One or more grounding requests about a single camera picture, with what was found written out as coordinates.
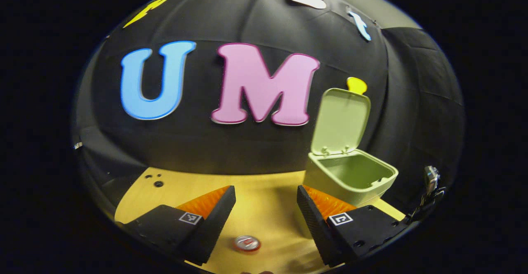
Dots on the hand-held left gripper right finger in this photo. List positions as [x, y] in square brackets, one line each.
[312, 220]

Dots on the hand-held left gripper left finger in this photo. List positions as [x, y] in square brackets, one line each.
[220, 212]

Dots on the orange pop can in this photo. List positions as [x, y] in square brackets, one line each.
[247, 243]

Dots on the cream desktop garbage bin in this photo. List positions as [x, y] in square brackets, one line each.
[342, 121]

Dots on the wooden desktop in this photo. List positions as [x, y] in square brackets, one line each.
[264, 216]

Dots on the black backdrop cloth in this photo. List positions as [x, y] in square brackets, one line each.
[255, 150]

